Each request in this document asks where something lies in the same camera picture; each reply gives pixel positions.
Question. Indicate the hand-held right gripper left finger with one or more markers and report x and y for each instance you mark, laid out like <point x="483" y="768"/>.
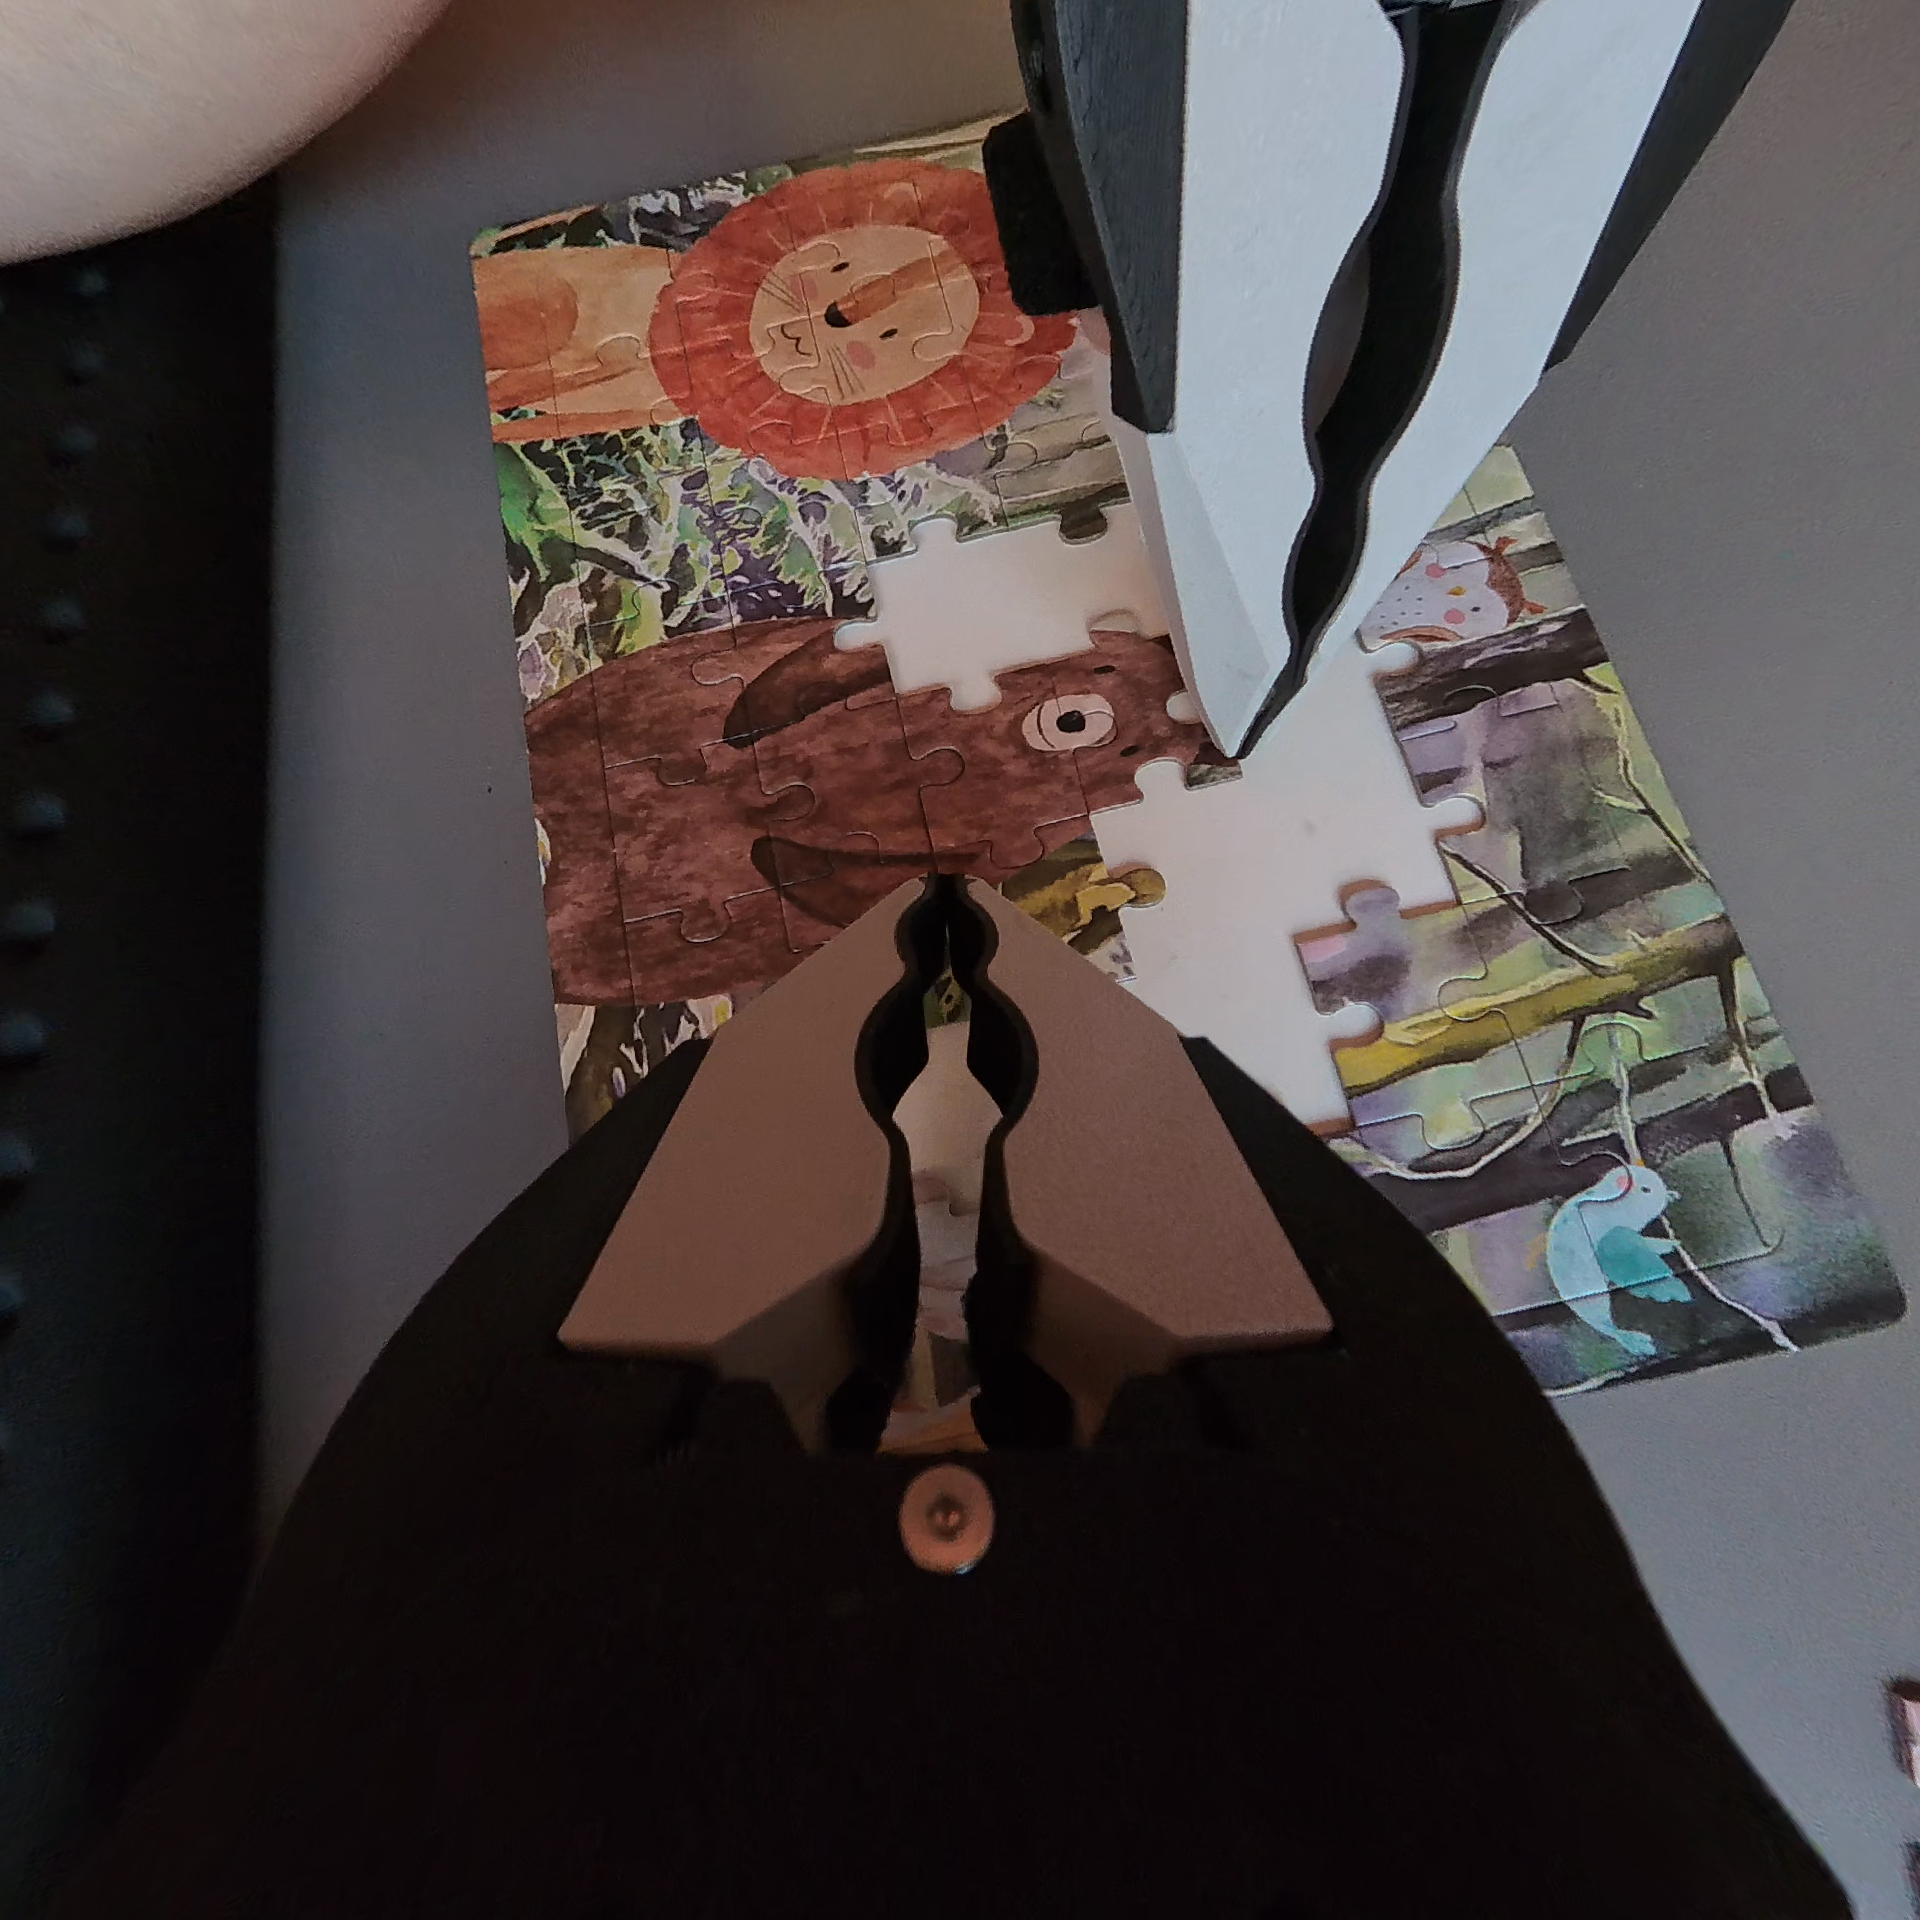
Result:
<point x="734" y="1200"/>

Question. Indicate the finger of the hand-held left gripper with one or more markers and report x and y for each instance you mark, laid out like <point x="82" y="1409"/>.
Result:
<point x="1260" y="300"/>
<point x="1559" y="195"/>

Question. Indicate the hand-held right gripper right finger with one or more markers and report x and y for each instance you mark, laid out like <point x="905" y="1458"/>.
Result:
<point x="1171" y="1200"/>

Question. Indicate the animal jigsaw puzzle board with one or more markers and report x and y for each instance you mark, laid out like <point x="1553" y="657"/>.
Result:
<point x="675" y="779"/>

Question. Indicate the person's left forearm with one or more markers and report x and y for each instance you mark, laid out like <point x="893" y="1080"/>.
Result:
<point x="150" y="106"/>

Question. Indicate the grey desk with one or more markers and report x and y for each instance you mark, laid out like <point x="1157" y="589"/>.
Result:
<point x="1829" y="675"/>

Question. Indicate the person's left hand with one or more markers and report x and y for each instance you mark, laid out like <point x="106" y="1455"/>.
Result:
<point x="1099" y="347"/>

